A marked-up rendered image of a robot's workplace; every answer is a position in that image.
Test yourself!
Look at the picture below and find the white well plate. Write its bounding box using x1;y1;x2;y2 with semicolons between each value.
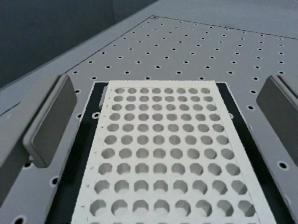
71;80;277;224

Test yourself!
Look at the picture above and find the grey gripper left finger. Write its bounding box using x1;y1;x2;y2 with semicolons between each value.
0;74;77;208

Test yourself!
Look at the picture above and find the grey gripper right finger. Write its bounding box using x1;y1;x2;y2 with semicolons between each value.
256;75;298;167

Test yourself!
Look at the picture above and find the grey flat base plate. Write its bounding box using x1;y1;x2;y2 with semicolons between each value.
0;15;298;224

